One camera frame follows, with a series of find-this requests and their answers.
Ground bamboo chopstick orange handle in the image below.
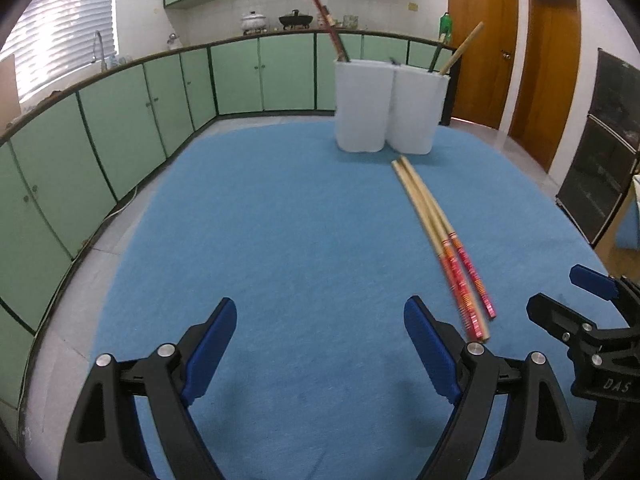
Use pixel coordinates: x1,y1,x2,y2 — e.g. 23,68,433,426
420,177,497,320

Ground bamboo chopstick red handle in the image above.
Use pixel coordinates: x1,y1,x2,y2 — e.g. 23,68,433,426
392,156,489,342

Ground bamboo chopstick red end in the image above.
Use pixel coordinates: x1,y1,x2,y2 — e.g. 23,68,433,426
438,22,485,76

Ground black chopstick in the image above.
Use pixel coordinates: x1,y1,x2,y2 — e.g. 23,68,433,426
428,32,447,73

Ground bamboo chopstick red patterned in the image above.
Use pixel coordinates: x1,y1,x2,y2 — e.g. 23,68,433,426
312,0,350,63

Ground green lower kitchen cabinets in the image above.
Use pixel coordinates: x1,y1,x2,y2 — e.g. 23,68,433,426
0,30,459,411

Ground brown wooden door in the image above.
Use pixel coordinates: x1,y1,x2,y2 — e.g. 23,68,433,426
448,0,518,129
509,0,582,170

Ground blue table mat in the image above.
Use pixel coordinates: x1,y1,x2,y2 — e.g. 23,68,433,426
92,120,625,479

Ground white double utensil holder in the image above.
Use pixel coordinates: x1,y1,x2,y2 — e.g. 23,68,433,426
334,60,449,155

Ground green bottle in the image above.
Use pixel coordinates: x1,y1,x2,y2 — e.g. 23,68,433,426
438,12,452,44

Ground brown cardboard board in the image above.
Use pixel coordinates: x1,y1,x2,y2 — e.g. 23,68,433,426
0,54,22,130

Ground chrome sink faucet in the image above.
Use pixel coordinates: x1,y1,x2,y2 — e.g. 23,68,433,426
92,30,107,73

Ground black wok pan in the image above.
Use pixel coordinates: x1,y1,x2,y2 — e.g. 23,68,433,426
279,9,314,30

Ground small kettle on counter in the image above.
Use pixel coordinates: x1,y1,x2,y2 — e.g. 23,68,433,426
167,32,182,50

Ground window blinds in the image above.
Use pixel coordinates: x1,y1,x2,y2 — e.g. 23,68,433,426
1,0,117,100

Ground white cooking pot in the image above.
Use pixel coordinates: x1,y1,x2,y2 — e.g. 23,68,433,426
241,11,268,36

